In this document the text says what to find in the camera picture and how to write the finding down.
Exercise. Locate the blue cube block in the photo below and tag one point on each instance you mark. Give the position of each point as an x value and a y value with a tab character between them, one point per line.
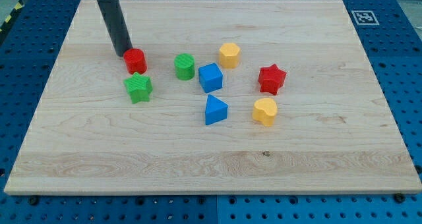
210	77

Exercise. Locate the blue triangle block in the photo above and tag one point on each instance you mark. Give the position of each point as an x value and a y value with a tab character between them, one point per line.
216	110

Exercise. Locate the light wooden board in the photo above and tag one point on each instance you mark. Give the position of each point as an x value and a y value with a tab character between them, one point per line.
334	132

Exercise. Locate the green cylinder block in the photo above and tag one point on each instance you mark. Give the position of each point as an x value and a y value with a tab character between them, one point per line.
184	66

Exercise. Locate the yellow heart block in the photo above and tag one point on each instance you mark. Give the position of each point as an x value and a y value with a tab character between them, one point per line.
265	111

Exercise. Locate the yellow hexagon block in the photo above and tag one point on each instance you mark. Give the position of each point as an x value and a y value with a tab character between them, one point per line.
229	55

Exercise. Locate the red star block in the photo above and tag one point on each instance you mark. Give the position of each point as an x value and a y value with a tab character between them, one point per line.
271	79

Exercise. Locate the green star block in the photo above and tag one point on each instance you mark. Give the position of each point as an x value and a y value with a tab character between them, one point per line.
138	87

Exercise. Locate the red cylinder block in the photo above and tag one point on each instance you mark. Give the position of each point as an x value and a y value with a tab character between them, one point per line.
135	61

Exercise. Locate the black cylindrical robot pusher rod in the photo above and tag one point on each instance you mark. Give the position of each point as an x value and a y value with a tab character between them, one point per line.
116	25

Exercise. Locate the white fiducial marker tag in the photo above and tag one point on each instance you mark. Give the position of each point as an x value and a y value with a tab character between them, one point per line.
364	18

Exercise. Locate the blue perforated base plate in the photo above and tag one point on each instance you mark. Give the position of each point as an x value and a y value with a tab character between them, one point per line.
27	56

